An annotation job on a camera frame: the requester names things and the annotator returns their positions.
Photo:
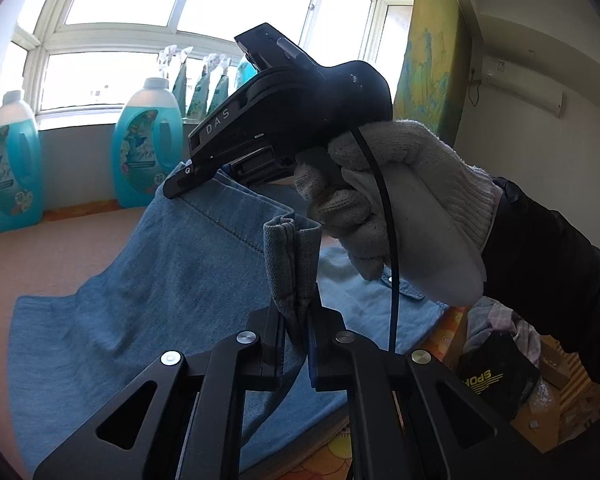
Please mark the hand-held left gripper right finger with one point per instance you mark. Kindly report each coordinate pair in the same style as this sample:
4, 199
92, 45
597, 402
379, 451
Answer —
312, 360

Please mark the blue denim pants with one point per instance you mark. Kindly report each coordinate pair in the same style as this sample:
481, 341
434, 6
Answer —
130, 310

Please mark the blue detergent bottle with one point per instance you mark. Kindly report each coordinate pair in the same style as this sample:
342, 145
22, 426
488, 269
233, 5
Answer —
10, 170
145, 145

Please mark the brown cardboard box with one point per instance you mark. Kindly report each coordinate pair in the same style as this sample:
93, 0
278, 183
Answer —
560, 365

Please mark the white framed window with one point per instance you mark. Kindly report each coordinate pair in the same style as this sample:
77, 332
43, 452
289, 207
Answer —
125, 42

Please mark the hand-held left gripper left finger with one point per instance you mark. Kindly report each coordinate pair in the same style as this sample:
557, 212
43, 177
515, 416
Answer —
280, 347

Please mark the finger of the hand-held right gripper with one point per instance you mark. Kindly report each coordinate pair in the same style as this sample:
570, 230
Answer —
187, 177

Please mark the yellow wall poster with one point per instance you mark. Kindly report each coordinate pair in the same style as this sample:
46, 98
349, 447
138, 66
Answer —
430, 60

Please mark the person's right hand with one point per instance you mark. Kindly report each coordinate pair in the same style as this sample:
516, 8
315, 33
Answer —
430, 200

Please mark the black box with yellow print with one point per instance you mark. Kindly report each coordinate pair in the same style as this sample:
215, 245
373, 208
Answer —
495, 375

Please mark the person's right forearm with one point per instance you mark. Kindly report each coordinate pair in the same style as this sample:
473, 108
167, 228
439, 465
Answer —
555, 270

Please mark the grey cloth bundle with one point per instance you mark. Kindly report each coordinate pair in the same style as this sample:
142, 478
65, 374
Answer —
485, 317

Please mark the white air conditioner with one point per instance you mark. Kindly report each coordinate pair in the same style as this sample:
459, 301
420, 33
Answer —
520, 82

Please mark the teal refill pouch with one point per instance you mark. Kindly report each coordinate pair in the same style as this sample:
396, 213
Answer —
242, 77
219, 90
181, 92
199, 95

